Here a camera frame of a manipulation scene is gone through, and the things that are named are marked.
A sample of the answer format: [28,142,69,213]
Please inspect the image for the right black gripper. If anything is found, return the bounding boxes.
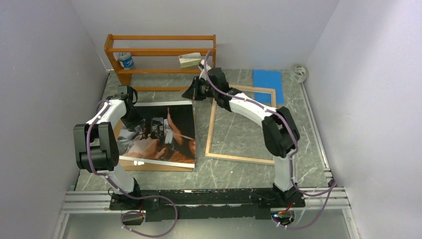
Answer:
[182,77,217,102]

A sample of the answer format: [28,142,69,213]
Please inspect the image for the printed photo of people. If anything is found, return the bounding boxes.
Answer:
[114,101,196,172]

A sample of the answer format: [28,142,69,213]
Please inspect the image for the wooden picture frame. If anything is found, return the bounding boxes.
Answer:
[205,84,277,165]

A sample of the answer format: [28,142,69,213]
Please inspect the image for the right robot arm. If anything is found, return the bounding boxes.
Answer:
[182,68,303,207]

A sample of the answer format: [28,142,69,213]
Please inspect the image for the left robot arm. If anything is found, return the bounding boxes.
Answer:
[73,86,143,210]

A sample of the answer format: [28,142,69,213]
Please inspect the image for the small white green box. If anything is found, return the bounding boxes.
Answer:
[178,52,202,68]

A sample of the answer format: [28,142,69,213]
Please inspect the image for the orange wooden shelf rack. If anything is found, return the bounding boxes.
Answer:
[104,34,217,85]

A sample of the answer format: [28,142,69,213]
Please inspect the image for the brown cardboard backing board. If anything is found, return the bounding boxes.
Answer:
[114,114,196,172]

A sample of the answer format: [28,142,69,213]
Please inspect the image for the blue white small jar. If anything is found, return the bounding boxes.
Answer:
[116,52,134,69]

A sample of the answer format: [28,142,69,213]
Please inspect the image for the blue foam mat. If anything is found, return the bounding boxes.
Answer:
[252,70,285,104]

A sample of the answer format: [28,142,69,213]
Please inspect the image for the clear tape roll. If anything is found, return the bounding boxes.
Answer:
[289,64,310,83]

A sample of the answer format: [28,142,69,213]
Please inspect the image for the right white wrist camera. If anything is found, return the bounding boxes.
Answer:
[198,61,211,80]

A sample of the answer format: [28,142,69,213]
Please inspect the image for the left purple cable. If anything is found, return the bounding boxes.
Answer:
[86,99,179,238]

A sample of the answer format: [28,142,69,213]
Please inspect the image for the purple cable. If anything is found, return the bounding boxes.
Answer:
[202,49,338,231]
[86,99,179,238]

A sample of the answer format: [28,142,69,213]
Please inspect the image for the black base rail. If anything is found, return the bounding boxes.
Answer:
[109,186,305,222]

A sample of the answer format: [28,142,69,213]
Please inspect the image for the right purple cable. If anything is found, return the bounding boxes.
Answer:
[202,49,338,231]

